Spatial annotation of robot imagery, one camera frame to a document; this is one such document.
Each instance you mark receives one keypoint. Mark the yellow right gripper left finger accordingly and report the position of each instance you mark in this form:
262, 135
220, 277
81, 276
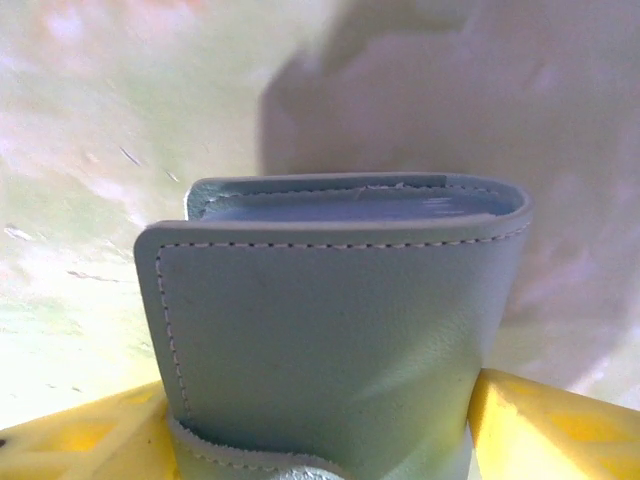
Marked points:
80, 445

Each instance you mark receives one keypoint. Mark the clear plastic tray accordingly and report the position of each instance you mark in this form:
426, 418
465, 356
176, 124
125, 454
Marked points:
320, 325

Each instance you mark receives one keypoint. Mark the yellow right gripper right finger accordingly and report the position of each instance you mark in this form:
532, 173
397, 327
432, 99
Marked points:
560, 440

